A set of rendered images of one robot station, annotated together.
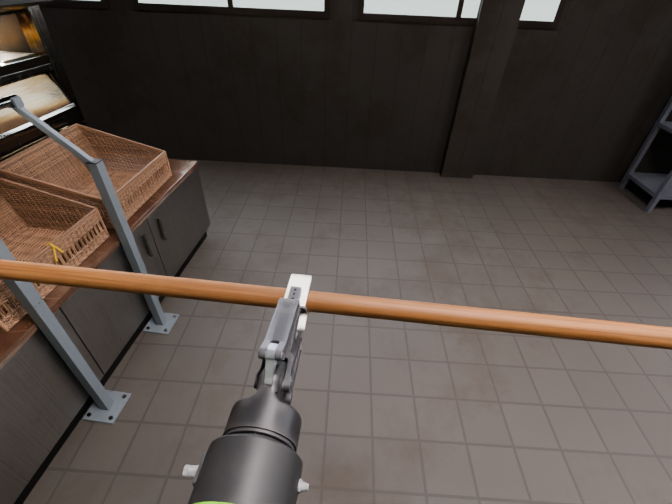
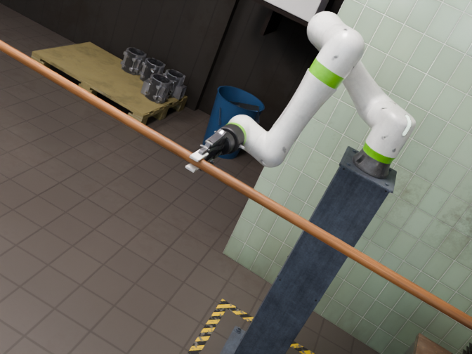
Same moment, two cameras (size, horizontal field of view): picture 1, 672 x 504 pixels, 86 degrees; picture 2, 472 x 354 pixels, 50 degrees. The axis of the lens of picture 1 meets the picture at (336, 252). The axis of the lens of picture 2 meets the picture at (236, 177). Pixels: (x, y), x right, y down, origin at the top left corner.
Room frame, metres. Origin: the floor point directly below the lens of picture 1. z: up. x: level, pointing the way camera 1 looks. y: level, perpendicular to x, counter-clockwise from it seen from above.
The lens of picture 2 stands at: (1.64, 0.36, 1.91)
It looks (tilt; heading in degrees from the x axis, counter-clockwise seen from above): 28 degrees down; 188
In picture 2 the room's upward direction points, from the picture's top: 24 degrees clockwise
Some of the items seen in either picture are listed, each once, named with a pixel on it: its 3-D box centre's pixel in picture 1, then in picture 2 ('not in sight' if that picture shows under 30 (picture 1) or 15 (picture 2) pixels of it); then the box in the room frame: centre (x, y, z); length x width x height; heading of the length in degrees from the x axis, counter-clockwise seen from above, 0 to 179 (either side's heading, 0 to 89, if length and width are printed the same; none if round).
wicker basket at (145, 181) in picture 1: (95, 171); not in sight; (1.62, 1.22, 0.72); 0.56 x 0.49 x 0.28; 176
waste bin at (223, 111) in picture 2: not in sight; (232, 123); (-2.17, -0.38, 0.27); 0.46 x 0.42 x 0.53; 72
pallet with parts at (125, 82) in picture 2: not in sight; (114, 71); (-2.20, -1.53, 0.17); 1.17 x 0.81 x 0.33; 89
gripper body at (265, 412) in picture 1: (269, 406); (219, 145); (0.20, 0.06, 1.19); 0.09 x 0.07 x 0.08; 175
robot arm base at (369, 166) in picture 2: not in sight; (374, 156); (-0.29, 0.56, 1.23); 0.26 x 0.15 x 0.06; 179
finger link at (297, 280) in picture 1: (297, 292); (199, 155); (0.35, 0.05, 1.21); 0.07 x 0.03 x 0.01; 175
